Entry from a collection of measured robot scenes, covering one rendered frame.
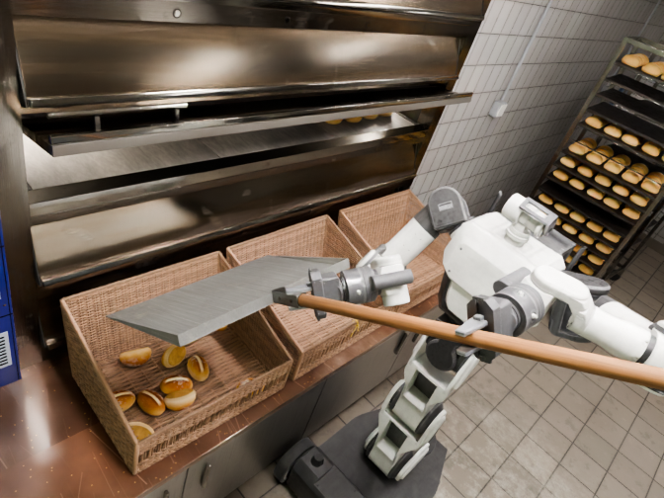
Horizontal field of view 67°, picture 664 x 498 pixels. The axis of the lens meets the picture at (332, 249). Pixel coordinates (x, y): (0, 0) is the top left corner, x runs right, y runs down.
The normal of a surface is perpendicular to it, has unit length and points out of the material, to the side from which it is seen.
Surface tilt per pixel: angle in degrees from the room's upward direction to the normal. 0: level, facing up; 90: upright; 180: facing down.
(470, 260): 90
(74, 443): 0
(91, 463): 0
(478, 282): 90
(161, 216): 70
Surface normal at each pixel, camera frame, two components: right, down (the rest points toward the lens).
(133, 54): 0.74, 0.28
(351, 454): 0.28, -0.77
